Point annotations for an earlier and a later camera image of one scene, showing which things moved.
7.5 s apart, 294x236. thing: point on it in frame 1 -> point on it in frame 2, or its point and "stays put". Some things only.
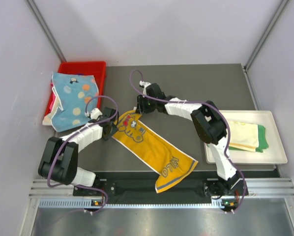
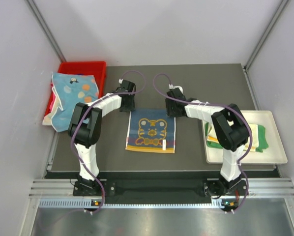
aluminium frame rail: x=256 y=187 stays put
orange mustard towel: x=173 y=165 -> x=151 y=131
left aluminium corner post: x=33 y=7 stays put
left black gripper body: x=107 y=135 -> x=130 y=105
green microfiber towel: x=263 y=144 stays put
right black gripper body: x=146 y=105 -> x=171 y=110
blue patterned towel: x=73 y=91 stays put
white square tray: x=275 y=154 stays put
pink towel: x=50 y=101 stays put
